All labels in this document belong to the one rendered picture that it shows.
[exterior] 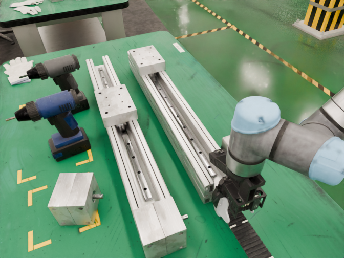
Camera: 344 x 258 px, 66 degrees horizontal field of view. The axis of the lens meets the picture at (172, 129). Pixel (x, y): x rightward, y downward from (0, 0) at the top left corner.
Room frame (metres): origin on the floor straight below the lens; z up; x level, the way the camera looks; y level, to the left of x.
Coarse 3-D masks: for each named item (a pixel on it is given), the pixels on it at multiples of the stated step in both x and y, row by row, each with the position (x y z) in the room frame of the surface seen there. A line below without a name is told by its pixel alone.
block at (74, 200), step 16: (64, 176) 0.43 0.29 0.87; (80, 176) 0.43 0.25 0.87; (64, 192) 0.38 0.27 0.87; (80, 192) 0.38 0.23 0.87; (96, 192) 0.42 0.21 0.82; (64, 208) 0.35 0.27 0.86; (80, 208) 0.35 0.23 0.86; (96, 208) 0.39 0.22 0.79; (64, 224) 0.35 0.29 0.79; (80, 224) 0.35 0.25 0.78
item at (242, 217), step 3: (237, 216) 0.34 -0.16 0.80; (240, 216) 0.34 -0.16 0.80; (243, 216) 0.34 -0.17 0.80; (231, 219) 0.33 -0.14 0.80; (234, 219) 0.33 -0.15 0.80; (237, 219) 0.33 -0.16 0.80; (240, 219) 0.33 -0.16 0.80; (243, 219) 0.33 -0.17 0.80; (231, 222) 0.32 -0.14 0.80; (234, 222) 0.32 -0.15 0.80; (237, 222) 0.32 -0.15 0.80; (228, 225) 0.32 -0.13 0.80
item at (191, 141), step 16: (144, 80) 0.89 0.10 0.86; (160, 80) 0.93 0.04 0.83; (160, 96) 0.78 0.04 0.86; (176, 96) 0.78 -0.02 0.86; (160, 112) 0.72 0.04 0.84; (176, 112) 0.72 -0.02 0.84; (192, 112) 0.69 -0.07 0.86; (176, 128) 0.61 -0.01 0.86; (192, 128) 0.63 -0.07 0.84; (176, 144) 0.58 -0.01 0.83; (192, 144) 0.56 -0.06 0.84; (208, 144) 0.54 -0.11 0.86; (192, 160) 0.48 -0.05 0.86; (208, 160) 0.50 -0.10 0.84; (192, 176) 0.46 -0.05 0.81; (208, 176) 0.42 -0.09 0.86; (224, 176) 0.44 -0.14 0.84; (208, 192) 0.40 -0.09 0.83
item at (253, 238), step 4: (248, 236) 0.28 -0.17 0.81; (252, 236) 0.28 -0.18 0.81; (256, 236) 0.28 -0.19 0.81; (240, 240) 0.27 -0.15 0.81; (244, 240) 0.27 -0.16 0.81; (248, 240) 0.27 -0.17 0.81; (252, 240) 0.27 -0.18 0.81; (256, 240) 0.27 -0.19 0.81; (240, 244) 0.27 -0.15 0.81; (244, 244) 0.26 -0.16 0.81; (248, 244) 0.26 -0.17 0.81
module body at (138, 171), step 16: (96, 80) 0.91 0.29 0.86; (112, 80) 0.90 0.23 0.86; (112, 128) 0.62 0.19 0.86; (128, 128) 0.66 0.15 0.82; (112, 144) 0.55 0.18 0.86; (128, 144) 0.58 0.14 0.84; (144, 144) 0.55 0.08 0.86; (128, 160) 0.52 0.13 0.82; (144, 160) 0.49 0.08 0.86; (128, 176) 0.43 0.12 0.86; (144, 176) 0.46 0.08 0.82; (160, 176) 0.43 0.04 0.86; (128, 192) 0.38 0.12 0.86; (144, 192) 0.40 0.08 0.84; (160, 192) 0.38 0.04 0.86
